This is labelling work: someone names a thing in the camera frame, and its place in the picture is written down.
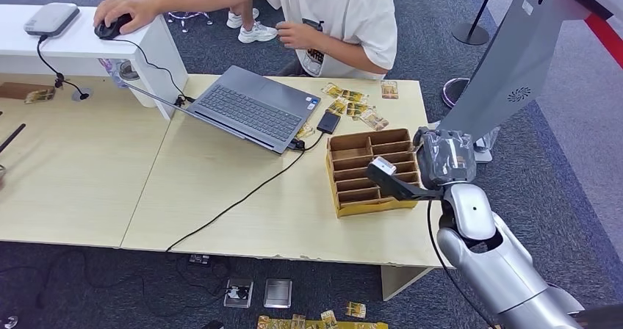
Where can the person's left forearm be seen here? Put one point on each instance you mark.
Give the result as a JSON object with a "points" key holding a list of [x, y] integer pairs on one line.
{"points": [[348, 55]]}

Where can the round dark stanchion base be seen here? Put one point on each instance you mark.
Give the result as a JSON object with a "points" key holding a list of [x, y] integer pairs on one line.
{"points": [[452, 91]]}

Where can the yellow card box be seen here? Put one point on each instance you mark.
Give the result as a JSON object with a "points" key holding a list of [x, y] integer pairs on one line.
{"points": [[272, 324]]}

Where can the white desk riser shelf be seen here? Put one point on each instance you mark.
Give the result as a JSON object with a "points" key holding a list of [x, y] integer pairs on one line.
{"points": [[73, 47]]}

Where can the white sneaker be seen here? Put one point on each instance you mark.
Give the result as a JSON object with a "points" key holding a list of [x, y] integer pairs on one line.
{"points": [[236, 19], [257, 33]]}

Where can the yellow patterned card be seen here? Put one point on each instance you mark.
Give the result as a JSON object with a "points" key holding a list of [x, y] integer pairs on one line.
{"points": [[332, 90], [329, 319], [298, 321], [354, 96], [389, 90], [356, 309], [337, 107], [305, 131], [40, 95], [356, 109], [374, 120]]}

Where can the silver kiosk stand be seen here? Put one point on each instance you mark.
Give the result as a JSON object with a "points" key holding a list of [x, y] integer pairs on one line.
{"points": [[511, 49]]}

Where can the grey laptop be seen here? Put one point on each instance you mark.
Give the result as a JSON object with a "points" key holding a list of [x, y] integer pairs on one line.
{"points": [[253, 108]]}

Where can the black computer mouse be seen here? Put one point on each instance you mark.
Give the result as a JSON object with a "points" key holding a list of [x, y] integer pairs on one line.
{"points": [[111, 29]]}

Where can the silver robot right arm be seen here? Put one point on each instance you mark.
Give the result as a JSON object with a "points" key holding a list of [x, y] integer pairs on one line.
{"points": [[506, 278]]}

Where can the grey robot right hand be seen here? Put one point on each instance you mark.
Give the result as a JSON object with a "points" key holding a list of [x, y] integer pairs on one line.
{"points": [[445, 159]]}

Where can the brown cardboard divider box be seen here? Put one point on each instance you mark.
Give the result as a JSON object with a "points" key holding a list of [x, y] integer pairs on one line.
{"points": [[355, 144]]}

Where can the black thin stick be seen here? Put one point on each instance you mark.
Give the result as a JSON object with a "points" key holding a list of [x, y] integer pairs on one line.
{"points": [[12, 138]]}

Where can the black stanchion post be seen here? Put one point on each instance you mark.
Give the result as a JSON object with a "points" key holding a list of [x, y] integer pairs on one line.
{"points": [[469, 34]]}

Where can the closed metal floor plate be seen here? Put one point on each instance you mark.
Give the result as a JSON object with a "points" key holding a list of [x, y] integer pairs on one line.
{"points": [[277, 293]]}

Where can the dark robot torso shell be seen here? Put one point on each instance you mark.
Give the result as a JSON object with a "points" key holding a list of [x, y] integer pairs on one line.
{"points": [[601, 318]]}

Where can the person's left hand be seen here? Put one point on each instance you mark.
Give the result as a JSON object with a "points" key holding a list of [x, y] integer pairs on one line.
{"points": [[297, 35]]}

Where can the white desk leg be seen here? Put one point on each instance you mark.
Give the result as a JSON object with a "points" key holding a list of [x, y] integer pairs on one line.
{"points": [[396, 280]]}

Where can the black wrist camera pale box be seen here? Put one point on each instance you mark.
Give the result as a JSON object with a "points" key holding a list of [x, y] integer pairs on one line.
{"points": [[396, 183]]}

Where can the red barrier belt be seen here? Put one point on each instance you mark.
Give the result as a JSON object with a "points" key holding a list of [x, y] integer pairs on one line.
{"points": [[606, 37]]}

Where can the chrome chair base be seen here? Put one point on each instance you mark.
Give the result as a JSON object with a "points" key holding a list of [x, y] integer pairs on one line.
{"points": [[187, 16]]}

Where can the person's right hand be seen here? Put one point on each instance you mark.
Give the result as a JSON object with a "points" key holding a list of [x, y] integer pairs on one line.
{"points": [[129, 11]]}

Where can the open floor socket box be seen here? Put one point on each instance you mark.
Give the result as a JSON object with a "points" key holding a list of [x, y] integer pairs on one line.
{"points": [[238, 293]]}

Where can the brown flat board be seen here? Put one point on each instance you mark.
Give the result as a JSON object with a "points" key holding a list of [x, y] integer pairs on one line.
{"points": [[14, 90]]}

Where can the person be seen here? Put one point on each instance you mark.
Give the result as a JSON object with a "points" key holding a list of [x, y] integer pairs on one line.
{"points": [[350, 10]]}

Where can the black floor adapter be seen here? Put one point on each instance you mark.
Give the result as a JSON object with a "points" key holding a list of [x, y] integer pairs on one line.
{"points": [[199, 259]]}

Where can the grey flat box device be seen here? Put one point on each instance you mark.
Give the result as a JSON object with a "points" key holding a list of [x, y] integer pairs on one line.
{"points": [[51, 19]]}

